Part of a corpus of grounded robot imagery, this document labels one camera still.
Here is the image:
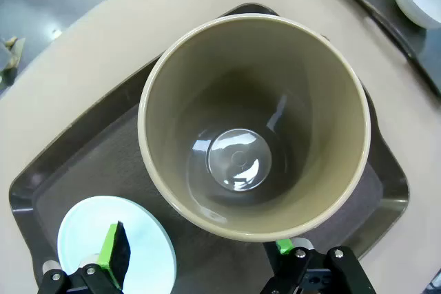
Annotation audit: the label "brown plastic tray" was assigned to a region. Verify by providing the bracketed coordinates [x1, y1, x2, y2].
[8, 2, 411, 294]

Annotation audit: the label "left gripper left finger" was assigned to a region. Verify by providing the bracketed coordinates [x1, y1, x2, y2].
[37, 220, 132, 294]

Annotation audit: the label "light blue bowl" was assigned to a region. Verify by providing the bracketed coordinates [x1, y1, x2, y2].
[57, 196, 177, 294]

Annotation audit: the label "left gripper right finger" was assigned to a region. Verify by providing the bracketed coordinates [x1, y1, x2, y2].
[263, 238, 375, 294]

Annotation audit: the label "tall beige cup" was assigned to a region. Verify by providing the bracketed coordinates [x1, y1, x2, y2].
[137, 13, 372, 242]

